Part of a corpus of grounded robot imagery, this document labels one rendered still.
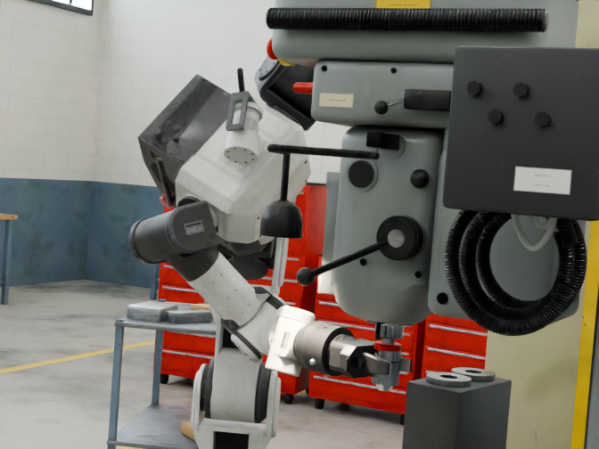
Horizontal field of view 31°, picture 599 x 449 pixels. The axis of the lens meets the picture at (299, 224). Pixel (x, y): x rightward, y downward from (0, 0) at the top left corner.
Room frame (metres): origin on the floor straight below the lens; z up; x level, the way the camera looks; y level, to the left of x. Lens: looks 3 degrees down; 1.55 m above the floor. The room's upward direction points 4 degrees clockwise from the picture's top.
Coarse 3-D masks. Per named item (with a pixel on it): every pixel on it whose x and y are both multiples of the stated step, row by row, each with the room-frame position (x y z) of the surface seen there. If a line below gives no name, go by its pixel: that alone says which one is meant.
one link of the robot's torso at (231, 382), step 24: (288, 240) 2.62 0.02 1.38; (264, 288) 2.51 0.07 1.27; (216, 312) 2.51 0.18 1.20; (216, 336) 2.51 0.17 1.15; (216, 360) 2.51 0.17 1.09; (240, 360) 2.51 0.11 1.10; (216, 384) 2.51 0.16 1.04; (240, 384) 2.50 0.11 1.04; (264, 384) 2.51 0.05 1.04; (216, 408) 2.51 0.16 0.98; (240, 408) 2.50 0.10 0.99; (264, 408) 2.51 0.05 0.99
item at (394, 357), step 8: (376, 352) 1.82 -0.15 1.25; (384, 352) 1.81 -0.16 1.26; (392, 352) 1.81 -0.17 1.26; (400, 352) 1.82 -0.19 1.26; (392, 360) 1.81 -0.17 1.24; (400, 360) 1.83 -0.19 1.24; (392, 368) 1.81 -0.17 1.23; (376, 376) 1.81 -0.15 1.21; (384, 376) 1.81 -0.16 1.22; (392, 376) 1.81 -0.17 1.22; (384, 384) 1.81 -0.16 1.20; (392, 384) 1.81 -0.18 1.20
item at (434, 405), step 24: (408, 384) 2.15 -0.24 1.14; (432, 384) 2.13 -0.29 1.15; (456, 384) 2.12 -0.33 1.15; (480, 384) 2.17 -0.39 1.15; (504, 384) 2.22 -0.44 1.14; (408, 408) 2.14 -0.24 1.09; (432, 408) 2.11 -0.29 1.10; (456, 408) 2.08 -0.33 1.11; (480, 408) 2.15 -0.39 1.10; (504, 408) 2.23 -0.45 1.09; (408, 432) 2.14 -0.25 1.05; (432, 432) 2.11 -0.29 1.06; (456, 432) 2.08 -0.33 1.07; (480, 432) 2.15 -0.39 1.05; (504, 432) 2.23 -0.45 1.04
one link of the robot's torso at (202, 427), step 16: (272, 384) 2.52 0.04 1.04; (272, 400) 2.51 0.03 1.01; (192, 416) 2.55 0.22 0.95; (272, 416) 2.52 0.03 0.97; (208, 432) 2.53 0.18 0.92; (224, 432) 2.56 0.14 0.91; (240, 432) 2.53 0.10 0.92; (256, 432) 2.52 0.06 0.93; (272, 432) 2.53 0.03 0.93; (208, 448) 2.54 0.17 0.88; (224, 448) 2.58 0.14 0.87; (240, 448) 2.58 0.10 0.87; (256, 448) 2.53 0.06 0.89
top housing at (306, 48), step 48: (288, 0) 1.79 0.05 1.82; (336, 0) 1.75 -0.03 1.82; (384, 0) 1.71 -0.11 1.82; (432, 0) 1.68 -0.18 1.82; (480, 0) 1.65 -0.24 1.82; (528, 0) 1.62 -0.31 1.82; (576, 0) 1.79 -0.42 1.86; (288, 48) 1.79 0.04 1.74; (336, 48) 1.75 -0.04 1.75; (384, 48) 1.71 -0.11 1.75; (432, 48) 1.68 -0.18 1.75
